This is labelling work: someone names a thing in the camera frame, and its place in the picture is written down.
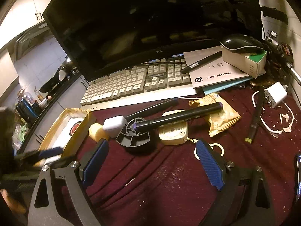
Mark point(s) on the grey notebook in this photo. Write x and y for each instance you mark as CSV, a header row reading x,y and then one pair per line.
x,y
211,77

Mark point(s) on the white key rings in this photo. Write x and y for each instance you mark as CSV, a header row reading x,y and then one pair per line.
x,y
219,149

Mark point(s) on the white grey keyboard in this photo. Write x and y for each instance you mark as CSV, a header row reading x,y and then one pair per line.
x,y
122,87

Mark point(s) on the cream round bottle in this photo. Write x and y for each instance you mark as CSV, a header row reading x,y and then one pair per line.
x,y
97,134

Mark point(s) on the white green small box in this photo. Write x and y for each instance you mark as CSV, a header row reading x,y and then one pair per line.
x,y
244,62

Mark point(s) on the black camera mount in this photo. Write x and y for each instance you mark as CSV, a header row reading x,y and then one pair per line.
x,y
272,36

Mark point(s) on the yellow cartoon case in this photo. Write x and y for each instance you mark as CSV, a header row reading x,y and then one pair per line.
x,y
174,134

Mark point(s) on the metal pot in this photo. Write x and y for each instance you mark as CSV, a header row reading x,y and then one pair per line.
x,y
67,66

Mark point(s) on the slim black marker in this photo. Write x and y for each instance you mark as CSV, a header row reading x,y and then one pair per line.
x,y
152,109

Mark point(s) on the black wok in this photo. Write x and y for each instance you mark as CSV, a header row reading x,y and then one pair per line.
x,y
50,83

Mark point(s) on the black computer monitor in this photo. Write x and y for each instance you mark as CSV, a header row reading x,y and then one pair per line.
x,y
141,16

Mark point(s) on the white charger plug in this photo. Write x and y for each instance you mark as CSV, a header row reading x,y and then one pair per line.
x,y
277,94

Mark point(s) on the black smartphone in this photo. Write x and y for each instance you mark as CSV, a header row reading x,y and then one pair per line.
x,y
298,179

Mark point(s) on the black marker green cap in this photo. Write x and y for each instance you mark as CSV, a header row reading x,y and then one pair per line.
x,y
255,117

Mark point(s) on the black phone holder clamp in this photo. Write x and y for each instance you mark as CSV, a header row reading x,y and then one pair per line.
x,y
275,14

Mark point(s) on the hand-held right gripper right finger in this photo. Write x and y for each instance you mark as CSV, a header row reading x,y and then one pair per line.
x,y
209,164

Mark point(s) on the scattered seed shells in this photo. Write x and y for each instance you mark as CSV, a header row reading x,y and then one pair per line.
x,y
285,117

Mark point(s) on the black pen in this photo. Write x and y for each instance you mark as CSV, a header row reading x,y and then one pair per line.
x,y
199,62

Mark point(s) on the black computer mouse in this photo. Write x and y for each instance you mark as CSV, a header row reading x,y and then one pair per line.
x,y
242,42

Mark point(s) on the range hood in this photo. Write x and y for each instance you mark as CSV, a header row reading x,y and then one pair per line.
x,y
30,40

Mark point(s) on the blue jar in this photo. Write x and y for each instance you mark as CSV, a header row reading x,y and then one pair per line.
x,y
27,110

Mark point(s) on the yellow cracker packet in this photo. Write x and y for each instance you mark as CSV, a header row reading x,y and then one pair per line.
x,y
223,119

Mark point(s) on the teal notebook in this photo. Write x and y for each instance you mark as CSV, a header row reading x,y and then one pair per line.
x,y
223,87

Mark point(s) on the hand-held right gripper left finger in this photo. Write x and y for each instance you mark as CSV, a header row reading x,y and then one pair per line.
x,y
94,164

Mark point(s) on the dark bronze ornament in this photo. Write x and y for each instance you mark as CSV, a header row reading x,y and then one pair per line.
x,y
258,82

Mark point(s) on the black marker purple band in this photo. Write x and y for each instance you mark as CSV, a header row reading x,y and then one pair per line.
x,y
178,117

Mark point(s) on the maroon cloth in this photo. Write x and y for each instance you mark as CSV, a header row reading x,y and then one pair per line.
x,y
152,181

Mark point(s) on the cardboard box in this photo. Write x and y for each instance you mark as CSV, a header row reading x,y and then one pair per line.
x,y
80,134

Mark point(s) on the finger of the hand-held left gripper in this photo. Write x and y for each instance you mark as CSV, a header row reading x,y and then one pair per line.
x,y
50,151

